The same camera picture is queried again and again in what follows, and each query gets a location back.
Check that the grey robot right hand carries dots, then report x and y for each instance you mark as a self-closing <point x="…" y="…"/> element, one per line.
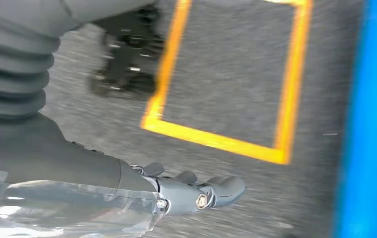
<point x="60" y="170"/>

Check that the yellow floor tape square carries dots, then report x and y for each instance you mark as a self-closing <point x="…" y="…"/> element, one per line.
<point x="208" y="139"/>

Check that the blue metal shelf rack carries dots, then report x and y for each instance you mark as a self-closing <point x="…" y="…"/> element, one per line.
<point x="372" y="131"/>

